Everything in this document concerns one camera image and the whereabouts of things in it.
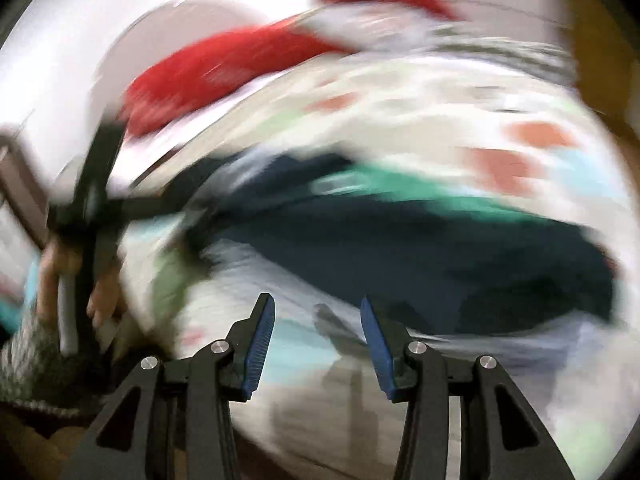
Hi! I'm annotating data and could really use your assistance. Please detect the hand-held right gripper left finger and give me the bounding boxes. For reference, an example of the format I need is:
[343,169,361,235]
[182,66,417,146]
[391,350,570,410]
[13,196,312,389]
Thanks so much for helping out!
[60,293,277,480]

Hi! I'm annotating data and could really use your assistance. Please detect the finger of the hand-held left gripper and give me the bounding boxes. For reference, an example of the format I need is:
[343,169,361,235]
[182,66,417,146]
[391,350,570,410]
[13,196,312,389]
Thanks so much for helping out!
[120,195,216,231]

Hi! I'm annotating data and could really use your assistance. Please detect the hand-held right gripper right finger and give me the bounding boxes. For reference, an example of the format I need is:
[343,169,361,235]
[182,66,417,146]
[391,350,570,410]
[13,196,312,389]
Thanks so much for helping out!
[360,296,577,480]

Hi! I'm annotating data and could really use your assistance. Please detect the dark navy pants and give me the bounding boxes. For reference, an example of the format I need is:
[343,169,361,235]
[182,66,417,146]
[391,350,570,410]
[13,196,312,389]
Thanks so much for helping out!
[185,152,618,336]

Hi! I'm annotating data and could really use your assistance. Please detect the person's left forearm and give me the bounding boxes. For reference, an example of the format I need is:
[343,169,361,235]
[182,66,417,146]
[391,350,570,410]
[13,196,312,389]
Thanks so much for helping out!
[0,305,108,411]

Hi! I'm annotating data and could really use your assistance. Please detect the person's left hand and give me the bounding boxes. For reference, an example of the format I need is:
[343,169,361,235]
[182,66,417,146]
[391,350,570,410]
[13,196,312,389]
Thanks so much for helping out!
[35,245,128,333]

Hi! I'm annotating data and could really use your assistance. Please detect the brown wooden furniture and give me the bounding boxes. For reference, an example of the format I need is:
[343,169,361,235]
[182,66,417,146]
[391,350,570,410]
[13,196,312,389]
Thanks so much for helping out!
[0,125,51,251]

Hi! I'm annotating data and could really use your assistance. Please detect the red garment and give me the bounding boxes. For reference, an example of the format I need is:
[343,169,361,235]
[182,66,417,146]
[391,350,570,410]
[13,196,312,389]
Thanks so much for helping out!
[121,14,353,137]

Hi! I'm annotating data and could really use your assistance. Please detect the green cloth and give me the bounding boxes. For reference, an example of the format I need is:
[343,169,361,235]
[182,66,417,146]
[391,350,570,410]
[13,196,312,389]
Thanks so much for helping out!
[310,162,556,226]

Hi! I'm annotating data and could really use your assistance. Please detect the white printed blanket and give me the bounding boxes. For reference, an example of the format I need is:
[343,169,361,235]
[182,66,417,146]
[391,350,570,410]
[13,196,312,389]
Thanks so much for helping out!
[107,50,637,480]

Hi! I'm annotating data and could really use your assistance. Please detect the red and white plush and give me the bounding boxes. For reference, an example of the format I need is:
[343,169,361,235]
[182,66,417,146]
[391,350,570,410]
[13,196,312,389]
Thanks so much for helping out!
[307,0,468,53]

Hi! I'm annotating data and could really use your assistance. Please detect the striped cloth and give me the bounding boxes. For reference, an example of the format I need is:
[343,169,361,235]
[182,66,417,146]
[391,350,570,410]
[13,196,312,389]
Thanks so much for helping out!
[430,24,578,88]

